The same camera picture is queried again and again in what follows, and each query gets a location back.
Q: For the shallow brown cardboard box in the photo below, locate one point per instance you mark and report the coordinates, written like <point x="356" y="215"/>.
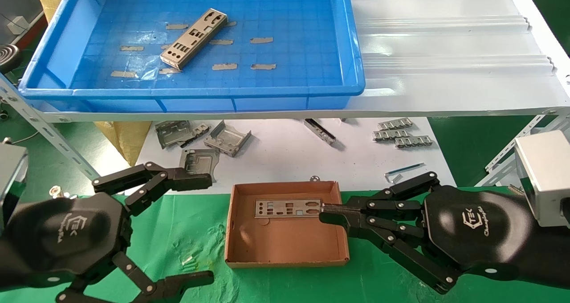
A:
<point x="285" y="240"/>

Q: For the thin metal rod tool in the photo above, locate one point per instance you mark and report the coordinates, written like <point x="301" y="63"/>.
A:
<point x="405" y="169"/>

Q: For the white wall socket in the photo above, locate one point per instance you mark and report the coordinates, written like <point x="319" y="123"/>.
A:
<point x="18" y="24"/>

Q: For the white paper sheet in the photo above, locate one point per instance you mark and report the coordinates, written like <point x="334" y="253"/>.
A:
<point x="285" y="156"/>

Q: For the blue plastic tray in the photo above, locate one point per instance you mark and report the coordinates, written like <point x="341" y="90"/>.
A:
<point x="289" y="49"/>

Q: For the small grey metal clip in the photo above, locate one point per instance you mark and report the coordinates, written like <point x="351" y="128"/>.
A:
<point x="201" y="128"/>

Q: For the black coiled round object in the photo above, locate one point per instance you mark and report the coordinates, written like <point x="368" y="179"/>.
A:
<point x="6" y="55"/>

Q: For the green cloth mat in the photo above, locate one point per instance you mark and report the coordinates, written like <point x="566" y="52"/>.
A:
<point x="178" y="231"/>

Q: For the perforated grey metal shelf strut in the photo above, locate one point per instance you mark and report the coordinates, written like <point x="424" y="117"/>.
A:
<point x="44" y="124"/>
<point x="501" y="174"/>
<point x="521" y="138"/>

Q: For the folded grey metal bracket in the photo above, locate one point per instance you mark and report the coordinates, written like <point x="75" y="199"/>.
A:
<point x="173" y="133"/>

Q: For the narrow grey metal strip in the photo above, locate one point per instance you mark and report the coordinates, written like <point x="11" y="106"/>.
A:
<point x="319" y="130"/>

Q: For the silver binder clip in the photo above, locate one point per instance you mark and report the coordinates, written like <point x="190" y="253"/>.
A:
<point x="55" y="190"/>

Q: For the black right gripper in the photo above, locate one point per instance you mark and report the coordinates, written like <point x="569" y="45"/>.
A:
<point x="481" y="231"/>

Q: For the grey metal tray bracket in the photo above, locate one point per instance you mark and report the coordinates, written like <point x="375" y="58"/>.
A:
<point x="227" y="138"/>

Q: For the toothed grey metal strip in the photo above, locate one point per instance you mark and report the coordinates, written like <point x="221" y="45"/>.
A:
<point x="391" y="135"/>
<point x="394" y="124"/>
<point x="414" y="141"/>

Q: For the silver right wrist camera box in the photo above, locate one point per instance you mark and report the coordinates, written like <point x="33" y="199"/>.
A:
<point x="543" y="178"/>

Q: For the flat silver IO shield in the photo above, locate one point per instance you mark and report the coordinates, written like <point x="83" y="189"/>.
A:
<point x="281" y="207"/>

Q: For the stamped grey metal plate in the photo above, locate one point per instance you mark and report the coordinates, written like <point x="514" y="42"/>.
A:
<point x="200" y="158"/>

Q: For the white corrugated shelf board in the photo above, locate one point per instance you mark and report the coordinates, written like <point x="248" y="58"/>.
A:
<point x="445" y="49"/>

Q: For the silver metal IO shield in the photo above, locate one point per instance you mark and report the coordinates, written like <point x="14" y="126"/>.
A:
<point x="171" y="65"/>
<point x="196" y="38"/>

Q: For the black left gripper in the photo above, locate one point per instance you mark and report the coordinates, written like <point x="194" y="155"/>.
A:
<point x="67" y="236"/>

